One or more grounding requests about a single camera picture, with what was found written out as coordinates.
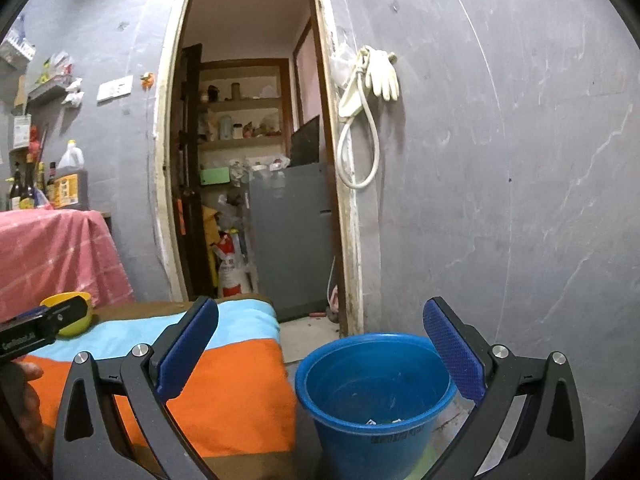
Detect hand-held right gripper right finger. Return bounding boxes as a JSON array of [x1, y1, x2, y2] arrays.
[[422, 296, 587, 480]]

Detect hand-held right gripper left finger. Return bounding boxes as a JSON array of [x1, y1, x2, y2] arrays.
[[52, 296, 219, 480]]

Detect blue plastic bucket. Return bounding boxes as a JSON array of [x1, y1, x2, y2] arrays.
[[294, 332, 459, 480]]

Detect person's left hand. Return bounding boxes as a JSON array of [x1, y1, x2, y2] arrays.
[[6, 360, 51, 461]]

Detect yellow bowl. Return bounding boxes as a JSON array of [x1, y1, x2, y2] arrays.
[[39, 291, 96, 337]]

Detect pink checked cloth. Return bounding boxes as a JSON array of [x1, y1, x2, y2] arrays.
[[0, 208, 136, 324]]

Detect yellow bag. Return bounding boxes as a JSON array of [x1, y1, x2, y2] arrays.
[[202, 207, 219, 262]]

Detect large cooking oil jug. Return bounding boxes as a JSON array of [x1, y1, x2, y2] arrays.
[[52, 139, 90, 210]]

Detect grey cabinet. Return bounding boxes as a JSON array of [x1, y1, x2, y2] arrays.
[[248, 162, 335, 322]]

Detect white label card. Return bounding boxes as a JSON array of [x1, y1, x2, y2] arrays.
[[12, 114, 32, 149]]

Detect dark wooden door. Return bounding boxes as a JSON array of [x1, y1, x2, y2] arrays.
[[172, 43, 214, 302]]

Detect white crumpled plastic bag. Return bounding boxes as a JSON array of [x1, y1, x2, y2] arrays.
[[62, 77, 85, 107]]

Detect black monitor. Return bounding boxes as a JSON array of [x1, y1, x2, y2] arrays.
[[289, 114, 321, 167]]

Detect wooden shelf unit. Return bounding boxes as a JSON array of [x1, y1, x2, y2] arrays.
[[197, 58, 292, 172]]

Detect cream rubber gloves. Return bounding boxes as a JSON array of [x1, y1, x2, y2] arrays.
[[366, 48, 401, 102]]

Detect clear plastic bag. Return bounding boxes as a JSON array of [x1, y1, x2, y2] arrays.
[[329, 42, 359, 89]]

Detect pale door frame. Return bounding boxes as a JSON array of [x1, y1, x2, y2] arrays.
[[152, 0, 364, 339]]

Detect white hose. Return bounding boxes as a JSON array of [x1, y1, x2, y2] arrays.
[[335, 45, 382, 191]]

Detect grey wall shelf rack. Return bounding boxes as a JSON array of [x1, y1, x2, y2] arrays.
[[27, 77, 69, 107]]

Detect white wall basket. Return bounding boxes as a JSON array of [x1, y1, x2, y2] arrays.
[[0, 14, 37, 69]]

